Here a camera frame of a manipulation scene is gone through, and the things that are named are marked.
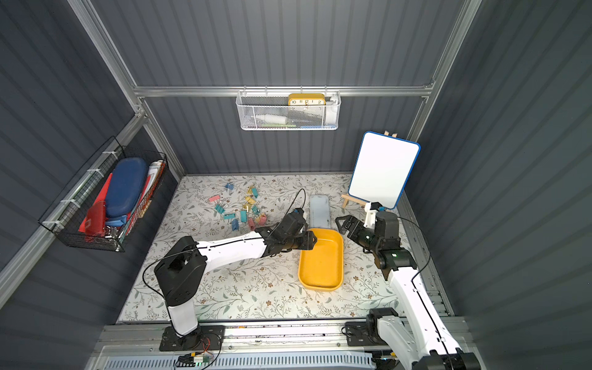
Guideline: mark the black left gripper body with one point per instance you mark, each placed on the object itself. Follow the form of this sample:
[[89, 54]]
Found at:
[[300, 238]]

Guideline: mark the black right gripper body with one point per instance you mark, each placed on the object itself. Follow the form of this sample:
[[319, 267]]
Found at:
[[354, 229]]

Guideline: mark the pink binder clip pair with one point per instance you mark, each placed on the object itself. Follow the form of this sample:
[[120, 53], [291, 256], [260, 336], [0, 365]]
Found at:
[[257, 221]]

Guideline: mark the yellow plastic storage box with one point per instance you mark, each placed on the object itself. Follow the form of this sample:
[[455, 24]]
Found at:
[[322, 268]]

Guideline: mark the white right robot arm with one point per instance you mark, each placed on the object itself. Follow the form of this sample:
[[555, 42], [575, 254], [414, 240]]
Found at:
[[425, 343]]

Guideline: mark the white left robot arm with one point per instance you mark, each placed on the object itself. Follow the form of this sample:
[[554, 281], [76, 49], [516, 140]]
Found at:
[[181, 270]]

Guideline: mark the translucent plastic box lid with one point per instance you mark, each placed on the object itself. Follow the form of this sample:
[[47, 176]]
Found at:
[[320, 212]]

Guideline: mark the small wooden easel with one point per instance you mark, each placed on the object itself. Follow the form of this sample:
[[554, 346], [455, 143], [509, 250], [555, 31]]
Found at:
[[347, 199]]

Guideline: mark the blue framed whiteboard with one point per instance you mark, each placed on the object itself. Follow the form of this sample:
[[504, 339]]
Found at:
[[383, 167]]

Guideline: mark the floral table mat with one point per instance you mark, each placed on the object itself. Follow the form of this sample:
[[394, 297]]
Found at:
[[266, 288]]

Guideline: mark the yellow clock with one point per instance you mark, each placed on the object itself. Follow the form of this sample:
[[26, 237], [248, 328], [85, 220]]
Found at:
[[306, 99]]

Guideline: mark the blue oval case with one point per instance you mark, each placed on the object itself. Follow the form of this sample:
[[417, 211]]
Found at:
[[126, 185]]

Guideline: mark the red pouch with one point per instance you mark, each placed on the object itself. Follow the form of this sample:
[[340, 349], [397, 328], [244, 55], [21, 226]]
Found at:
[[94, 224]]

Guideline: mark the white wire wall basket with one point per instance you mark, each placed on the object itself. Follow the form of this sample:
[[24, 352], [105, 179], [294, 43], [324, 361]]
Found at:
[[271, 112]]

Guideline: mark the black wire side basket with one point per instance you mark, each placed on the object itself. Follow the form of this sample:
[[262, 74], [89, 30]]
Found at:
[[64, 218]]

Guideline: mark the metal base rail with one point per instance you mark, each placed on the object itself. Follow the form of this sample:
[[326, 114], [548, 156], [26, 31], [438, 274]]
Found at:
[[239, 337]]

